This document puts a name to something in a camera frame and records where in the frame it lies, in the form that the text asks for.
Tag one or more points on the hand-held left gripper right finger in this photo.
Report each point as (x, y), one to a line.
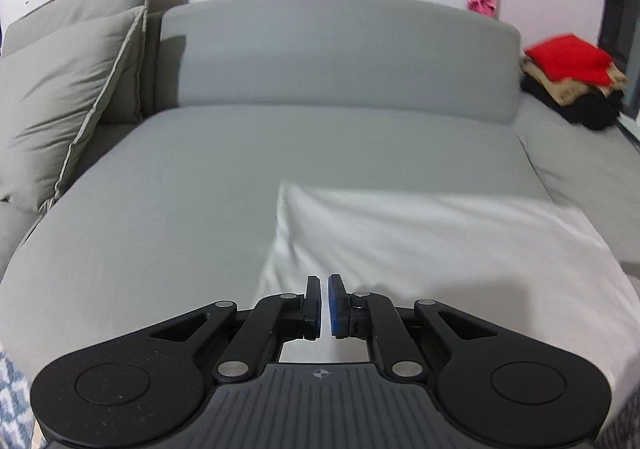
(336, 309)

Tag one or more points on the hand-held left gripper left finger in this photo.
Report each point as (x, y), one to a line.
(313, 309)

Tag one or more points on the white cloth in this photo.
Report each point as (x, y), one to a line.
(425, 244)

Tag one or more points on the grey sofa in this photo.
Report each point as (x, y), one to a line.
(280, 144)

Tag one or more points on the blue white patterned rug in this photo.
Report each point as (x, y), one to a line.
(12, 404)

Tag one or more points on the beige folded garment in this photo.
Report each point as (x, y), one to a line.
(570, 90)

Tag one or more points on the black folded garment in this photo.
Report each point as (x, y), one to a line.
(592, 111)

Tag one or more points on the grey cushion with light piping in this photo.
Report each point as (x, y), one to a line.
(60, 104)

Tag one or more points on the red folded garment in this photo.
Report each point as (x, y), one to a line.
(567, 56)

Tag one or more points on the dark framed window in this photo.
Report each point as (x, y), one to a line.
(622, 14)

